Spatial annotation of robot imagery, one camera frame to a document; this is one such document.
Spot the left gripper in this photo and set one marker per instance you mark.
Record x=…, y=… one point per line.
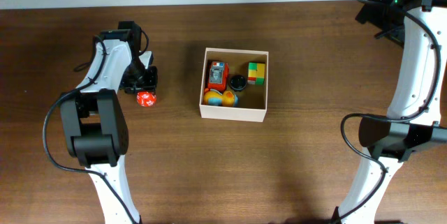
x=151, y=87

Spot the red letter ball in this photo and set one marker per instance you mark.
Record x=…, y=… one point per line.
x=146, y=99

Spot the red toy car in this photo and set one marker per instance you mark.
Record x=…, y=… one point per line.
x=218, y=76

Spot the orange plush duck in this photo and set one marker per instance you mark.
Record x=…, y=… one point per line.
x=216, y=98

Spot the black round cap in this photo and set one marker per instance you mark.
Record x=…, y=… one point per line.
x=238, y=83

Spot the colourful puzzle cube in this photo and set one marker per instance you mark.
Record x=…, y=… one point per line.
x=256, y=73

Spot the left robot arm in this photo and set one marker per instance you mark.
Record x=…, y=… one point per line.
x=94, y=125

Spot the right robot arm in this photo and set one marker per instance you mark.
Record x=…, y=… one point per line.
x=412, y=122

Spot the white cardboard box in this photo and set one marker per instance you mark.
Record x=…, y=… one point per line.
x=252, y=101

